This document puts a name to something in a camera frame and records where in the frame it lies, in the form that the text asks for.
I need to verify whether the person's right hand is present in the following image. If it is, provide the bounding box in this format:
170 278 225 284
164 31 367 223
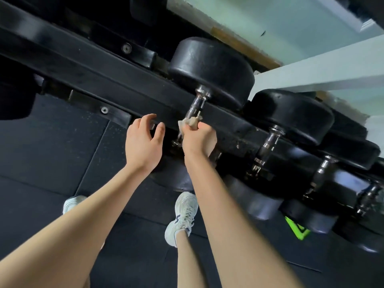
181 121 218 165

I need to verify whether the person's left hand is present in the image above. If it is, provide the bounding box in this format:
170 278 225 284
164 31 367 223
125 114 166 174

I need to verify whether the white wet wipe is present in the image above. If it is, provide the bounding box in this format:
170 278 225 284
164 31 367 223
177 115 203 131

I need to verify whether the heavy black dumbbell black grip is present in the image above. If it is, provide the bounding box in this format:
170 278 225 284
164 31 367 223
223 89 335 221
333 158 384 254
150 36 256 192

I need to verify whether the green wet wipes pack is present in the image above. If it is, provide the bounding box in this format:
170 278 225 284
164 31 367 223
284 216 311 241

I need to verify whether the black dumbbell white lettering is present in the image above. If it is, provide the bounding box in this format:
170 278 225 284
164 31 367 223
279 130 381 234

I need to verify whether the person's right forearm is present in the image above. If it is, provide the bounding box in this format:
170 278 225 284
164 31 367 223
183 156 304 288

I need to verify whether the person's left forearm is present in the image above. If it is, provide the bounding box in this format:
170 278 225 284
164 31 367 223
0 164 148 288

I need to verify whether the person's right white sneaker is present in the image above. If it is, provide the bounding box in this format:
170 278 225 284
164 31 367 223
164 192 198 248

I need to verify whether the person's white sneaker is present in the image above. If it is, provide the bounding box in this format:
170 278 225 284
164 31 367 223
164 192 198 248
62 195 88 215

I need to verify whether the person's left white sneaker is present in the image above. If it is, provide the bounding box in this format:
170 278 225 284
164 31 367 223
62 195 88 215

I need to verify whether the black dumbbell rack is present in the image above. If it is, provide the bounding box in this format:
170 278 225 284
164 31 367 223
0 0 384 213

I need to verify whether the person's right leg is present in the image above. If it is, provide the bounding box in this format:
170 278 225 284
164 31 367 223
175 230 208 288

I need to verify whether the white metal rack leg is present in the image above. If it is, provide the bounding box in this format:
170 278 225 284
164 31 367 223
249 34 384 101

